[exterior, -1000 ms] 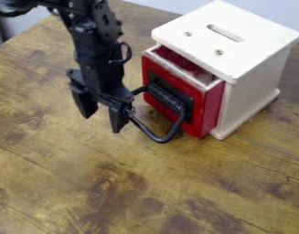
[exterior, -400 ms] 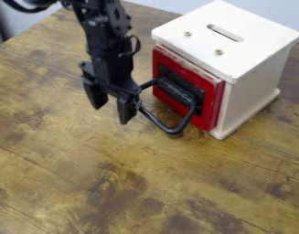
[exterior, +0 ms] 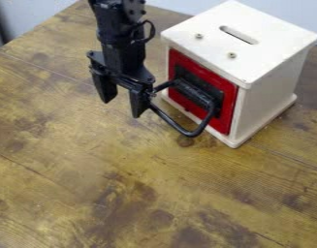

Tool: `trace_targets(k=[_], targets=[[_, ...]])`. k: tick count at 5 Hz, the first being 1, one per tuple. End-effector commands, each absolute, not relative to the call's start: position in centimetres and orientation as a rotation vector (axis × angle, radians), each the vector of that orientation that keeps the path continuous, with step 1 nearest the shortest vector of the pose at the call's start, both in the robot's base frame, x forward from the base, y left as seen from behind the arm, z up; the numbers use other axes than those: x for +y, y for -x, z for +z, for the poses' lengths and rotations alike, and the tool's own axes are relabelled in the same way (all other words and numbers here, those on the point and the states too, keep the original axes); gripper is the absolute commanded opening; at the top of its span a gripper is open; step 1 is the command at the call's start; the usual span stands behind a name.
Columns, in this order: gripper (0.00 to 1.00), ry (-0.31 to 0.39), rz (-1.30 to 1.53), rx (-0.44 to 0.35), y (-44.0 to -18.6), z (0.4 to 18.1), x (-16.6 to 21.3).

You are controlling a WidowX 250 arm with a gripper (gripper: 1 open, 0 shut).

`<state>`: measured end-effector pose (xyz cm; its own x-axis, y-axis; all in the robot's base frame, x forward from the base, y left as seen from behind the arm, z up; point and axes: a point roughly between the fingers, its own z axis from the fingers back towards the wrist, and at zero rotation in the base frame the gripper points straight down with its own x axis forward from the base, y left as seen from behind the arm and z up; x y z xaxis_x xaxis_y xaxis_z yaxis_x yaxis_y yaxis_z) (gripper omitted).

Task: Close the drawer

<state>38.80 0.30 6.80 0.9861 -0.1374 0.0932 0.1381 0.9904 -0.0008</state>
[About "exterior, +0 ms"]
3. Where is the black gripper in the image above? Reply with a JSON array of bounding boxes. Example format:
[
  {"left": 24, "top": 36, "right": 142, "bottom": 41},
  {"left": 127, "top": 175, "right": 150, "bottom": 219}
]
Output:
[{"left": 87, "top": 39, "right": 155, "bottom": 118}]

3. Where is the red drawer with black handle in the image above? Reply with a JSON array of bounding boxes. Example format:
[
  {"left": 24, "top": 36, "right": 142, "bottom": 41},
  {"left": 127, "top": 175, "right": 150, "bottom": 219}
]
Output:
[{"left": 150, "top": 48, "right": 238, "bottom": 138}]

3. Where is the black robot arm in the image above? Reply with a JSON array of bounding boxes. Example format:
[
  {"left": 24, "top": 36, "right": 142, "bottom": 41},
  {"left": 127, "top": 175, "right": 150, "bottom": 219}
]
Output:
[{"left": 87, "top": 0, "right": 155, "bottom": 118}]

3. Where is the white wooden box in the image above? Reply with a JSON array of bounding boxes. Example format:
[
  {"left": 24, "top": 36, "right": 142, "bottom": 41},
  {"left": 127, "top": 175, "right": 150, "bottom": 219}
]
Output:
[{"left": 160, "top": 0, "right": 317, "bottom": 148}]

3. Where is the black cable loop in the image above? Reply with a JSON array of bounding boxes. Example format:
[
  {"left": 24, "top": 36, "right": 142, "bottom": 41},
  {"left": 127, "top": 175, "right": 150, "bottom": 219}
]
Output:
[{"left": 128, "top": 19, "right": 156, "bottom": 45}]

